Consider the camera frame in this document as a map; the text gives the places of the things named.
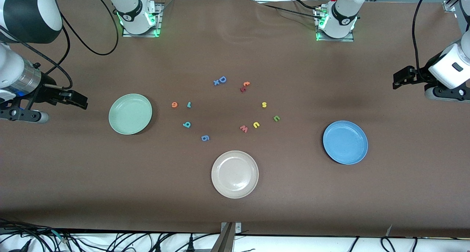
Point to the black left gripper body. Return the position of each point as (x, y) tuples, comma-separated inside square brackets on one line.
[(419, 76)]

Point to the teal letter q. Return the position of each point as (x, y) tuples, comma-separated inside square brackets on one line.
[(187, 126)]

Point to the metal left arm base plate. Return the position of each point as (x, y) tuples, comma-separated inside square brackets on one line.
[(349, 39)]

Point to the blue plate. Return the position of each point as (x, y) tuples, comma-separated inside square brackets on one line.
[(345, 142)]

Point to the metal table edge bracket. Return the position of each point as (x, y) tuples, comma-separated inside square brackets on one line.
[(226, 241)]

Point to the aluminium frame profile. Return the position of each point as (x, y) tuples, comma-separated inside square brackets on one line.
[(449, 6)]

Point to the beige plate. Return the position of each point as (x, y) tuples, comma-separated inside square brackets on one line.
[(235, 175)]

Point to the pink letter w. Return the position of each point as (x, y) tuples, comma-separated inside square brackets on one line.
[(243, 129)]

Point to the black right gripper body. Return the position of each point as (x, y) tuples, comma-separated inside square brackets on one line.
[(47, 92)]

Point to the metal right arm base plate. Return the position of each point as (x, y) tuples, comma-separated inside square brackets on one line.
[(160, 20)]

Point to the blue letter D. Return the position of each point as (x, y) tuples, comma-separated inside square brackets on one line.
[(221, 78)]

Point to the blue number 6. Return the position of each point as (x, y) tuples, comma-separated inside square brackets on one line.
[(203, 137)]

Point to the yellow letter u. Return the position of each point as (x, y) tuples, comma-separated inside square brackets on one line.
[(257, 126)]

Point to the pale green plate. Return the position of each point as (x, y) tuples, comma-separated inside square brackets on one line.
[(130, 114)]

